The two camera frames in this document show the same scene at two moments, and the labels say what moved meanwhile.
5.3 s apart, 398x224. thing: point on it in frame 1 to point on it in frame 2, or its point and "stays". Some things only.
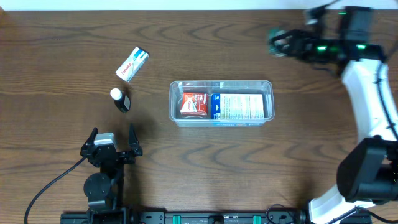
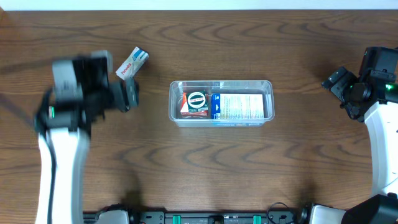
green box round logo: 278,43 to 197,101
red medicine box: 194,104 stays
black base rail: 221,217 stays
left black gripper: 123,155 to 125,95
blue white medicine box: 237,106 stays
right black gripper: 290,42 to 339,83
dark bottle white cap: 121,99 stays
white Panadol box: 132,64 stays
